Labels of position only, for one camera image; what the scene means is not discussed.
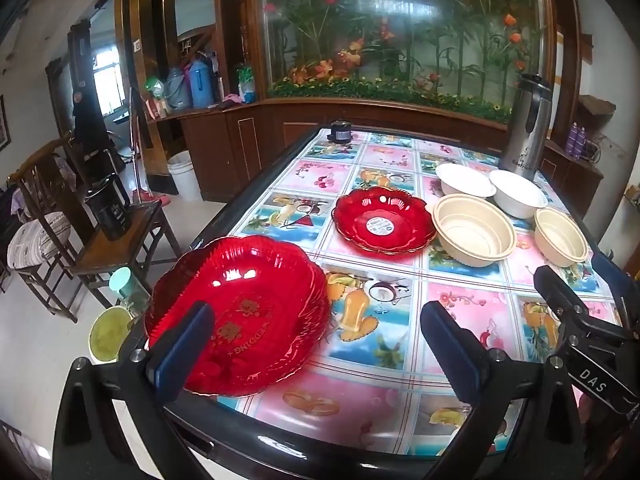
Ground small beige ribbed bowl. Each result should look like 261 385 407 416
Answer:
534 207 588 268

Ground large beige ribbed bowl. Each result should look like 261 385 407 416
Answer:
432 194 516 268

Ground white bowl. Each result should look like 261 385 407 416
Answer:
488 170 548 220
435 162 497 200

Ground small red gold-rimmed plate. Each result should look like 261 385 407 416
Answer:
331 186 437 256

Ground yellow-green basin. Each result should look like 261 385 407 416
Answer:
88 307 134 364

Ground teal cup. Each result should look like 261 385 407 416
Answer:
108 266 145 299

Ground colourful patterned tablecloth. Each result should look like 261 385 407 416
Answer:
214 128 626 458

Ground purple bottles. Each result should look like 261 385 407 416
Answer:
565 122 587 159

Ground stainless steel thermos jug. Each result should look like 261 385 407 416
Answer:
498 74 552 180

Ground black box on chair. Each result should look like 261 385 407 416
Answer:
85 174 131 240

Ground white plastic bucket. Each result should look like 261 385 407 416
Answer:
167 151 202 202

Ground wooden cabinet counter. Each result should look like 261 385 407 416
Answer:
150 96 604 219

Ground dark wooden chair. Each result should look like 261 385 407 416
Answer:
6 133 182 322

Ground small black jar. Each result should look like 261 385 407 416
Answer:
328 120 352 144

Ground flower mural glass panel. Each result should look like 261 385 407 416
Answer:
262 0 544 124

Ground blue water jug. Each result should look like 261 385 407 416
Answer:
189 58 215 108

